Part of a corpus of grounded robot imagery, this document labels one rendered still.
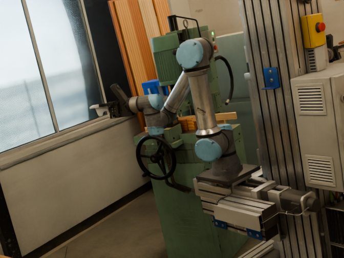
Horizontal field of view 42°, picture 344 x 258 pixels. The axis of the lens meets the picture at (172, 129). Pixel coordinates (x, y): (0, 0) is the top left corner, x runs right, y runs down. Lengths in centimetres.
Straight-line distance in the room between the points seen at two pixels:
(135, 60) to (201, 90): 247
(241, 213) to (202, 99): 51
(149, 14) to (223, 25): 97
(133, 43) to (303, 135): 274
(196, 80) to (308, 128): 50
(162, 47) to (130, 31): 161
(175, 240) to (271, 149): 125
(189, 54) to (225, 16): 337
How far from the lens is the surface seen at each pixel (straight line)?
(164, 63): 281
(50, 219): 383
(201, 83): 191
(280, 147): 208
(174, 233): 310
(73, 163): 394
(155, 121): 206
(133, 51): 435
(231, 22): 520
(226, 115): 275
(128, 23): 438
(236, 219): 196
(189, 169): 281
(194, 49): 187
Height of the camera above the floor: 150
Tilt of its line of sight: 12 degrees down
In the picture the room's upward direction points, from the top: 12 degrees counter-clockwise
